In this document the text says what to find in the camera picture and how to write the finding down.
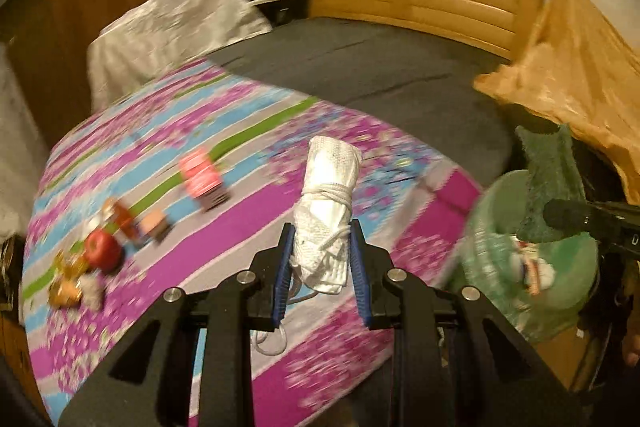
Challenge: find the white plastic cover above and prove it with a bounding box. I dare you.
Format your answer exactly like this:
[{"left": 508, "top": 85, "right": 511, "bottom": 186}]
[{"left": 86, "top": 0, "right": 273, "bottom": 112}]

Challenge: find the small white crumpled wrapper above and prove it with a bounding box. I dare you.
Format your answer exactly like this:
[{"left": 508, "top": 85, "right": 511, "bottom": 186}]
[{"left": 80, "top": 274, "right": 106, "bottom": 310}]

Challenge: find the white cloth bundle with cord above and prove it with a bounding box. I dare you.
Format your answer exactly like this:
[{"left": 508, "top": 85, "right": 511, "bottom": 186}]
[{"left": 250, "top": 136, "right": 363, "bottom": 355}]

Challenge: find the golden patterned cloth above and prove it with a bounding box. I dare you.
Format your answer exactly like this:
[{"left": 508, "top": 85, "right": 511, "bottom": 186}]
[{"left": 472, "top": 0, "right": 640, "bottom": 208}]

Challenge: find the orange white packet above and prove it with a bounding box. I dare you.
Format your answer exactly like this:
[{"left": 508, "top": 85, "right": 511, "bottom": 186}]
[{"left": 515, "top": 239, "right": 556, "bottom": 295}]

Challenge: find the wooden dresser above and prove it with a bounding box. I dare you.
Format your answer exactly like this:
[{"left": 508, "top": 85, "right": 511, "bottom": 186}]
[{"left": 0, "top": 309, "right": 28, "bottom": 360}]

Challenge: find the red apple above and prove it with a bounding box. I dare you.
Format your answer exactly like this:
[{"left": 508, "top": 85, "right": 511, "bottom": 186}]
[{"left": 84, "top": 229, "right": 123, "bottom": 273}]

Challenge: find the floral striped blanket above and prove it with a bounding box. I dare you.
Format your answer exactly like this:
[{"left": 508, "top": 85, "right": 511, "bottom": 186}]
[{"left": 20, "top": 57, "right": 483, "bottom": 427}]

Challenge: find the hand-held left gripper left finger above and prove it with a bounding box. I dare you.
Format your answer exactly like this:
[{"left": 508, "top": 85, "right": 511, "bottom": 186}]
[{"left": 57, "top": 222, "right": 296, "bottom": 427}]

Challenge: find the orange brown carton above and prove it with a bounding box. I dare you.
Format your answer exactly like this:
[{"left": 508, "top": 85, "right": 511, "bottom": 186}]
[{"left": 102, "top": 199, "right": 138, "bottom": 240}]

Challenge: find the green scouring pad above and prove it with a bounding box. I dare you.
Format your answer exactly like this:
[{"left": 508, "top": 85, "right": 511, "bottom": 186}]
[{"left": 515, "top": 124, "right": 586, "bottom": 243}]

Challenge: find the clear yellow snack packet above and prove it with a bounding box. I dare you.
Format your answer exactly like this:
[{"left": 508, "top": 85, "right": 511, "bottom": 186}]
[{"left": 55, "top": 252, "right": 88, "bottom": 280}]

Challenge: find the pink carton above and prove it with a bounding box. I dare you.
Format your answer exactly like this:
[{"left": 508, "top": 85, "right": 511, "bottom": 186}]
[{"left": 179, "top": 147, "right": 231, "bottom": 212}]

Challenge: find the black nightstand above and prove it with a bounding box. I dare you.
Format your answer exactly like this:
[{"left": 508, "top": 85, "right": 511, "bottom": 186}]
[{"left": 260, "top": 0, "right": 313, "bottom": 28}]

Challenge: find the green bin with plastic liner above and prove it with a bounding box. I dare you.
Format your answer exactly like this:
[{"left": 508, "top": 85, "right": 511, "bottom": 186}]
[{"left": 447, "top": 169, "right": 601, "bottom": 343}]

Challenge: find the striped grey cloth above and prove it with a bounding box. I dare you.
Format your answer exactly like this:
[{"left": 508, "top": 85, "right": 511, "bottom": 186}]
[{"left": 0, "top": 42, "right": 51, "bottom": 238}]

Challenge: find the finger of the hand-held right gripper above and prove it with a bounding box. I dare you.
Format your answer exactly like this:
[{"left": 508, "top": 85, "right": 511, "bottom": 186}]
[{"left": 542, "top": 199, "right": 601, "bottom": 233}]

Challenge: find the person's right hand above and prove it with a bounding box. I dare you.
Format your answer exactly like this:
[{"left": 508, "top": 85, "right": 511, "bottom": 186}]
[{"left": 621, "top": 317, "right": 640, "bottom": 368}]

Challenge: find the dark grey bedsheet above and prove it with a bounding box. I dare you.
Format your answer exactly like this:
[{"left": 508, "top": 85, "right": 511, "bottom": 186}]
[{"left": 205, "top": 17, "right": 521, "bottom": 188}]

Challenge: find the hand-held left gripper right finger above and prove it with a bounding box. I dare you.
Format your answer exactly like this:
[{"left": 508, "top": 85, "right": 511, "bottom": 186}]
[{"left": 350, "top": 219, "right": 583, "bottom": 427}]

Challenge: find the yellow sponge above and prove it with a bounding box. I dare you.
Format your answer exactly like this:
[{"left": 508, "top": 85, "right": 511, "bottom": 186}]
[{"left": 137, "top": 209, "right": 171, "bottom": 243}]

